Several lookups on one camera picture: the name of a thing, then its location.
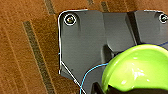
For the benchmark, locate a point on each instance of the green bowl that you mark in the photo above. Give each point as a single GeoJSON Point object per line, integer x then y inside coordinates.
{"type": "Point", "coordinates": [140, 66]}

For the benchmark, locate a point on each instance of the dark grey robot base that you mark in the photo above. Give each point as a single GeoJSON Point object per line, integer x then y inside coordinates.
{"type": "Point", "coordinates": [86, 40]}

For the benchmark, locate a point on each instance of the silver base bolt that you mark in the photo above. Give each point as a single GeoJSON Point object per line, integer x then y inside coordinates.
{"type": "Point", "coordinates": [163, 18]}
{"type": "Point", "coordinates": [70, 20]}

